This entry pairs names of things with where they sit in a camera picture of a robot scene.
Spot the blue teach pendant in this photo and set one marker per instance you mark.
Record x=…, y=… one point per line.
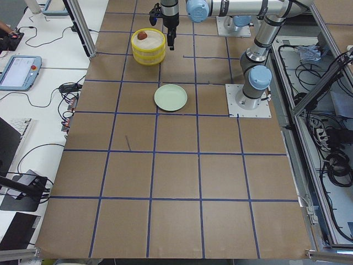
x=20, y=73

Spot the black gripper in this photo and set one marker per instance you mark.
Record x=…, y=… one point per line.
x=170, y=20

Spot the black power adapter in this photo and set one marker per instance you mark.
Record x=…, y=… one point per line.
x=70, y=88

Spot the white keyboard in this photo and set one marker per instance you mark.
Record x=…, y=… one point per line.
x=22, y=126

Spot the aluminium frame post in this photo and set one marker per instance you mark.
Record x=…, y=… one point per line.
x=78, y=20

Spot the black laptop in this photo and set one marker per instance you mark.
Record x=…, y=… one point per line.
x=20, y=232

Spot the black camera stand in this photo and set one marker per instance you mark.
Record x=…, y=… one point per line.
x=25, y=191

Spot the light green plate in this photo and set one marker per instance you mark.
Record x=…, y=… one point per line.
x=170, y=97

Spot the brown steamed bun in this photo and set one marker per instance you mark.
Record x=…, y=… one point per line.
x=142, y=35

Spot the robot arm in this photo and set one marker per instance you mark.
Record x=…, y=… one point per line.
x=169, y=8
x=257, y=77

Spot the yellow steamer layer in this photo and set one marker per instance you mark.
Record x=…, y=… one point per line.
x=154, y=42
x=150, y=60

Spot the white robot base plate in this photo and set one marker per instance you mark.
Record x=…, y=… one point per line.
x=239, y=106

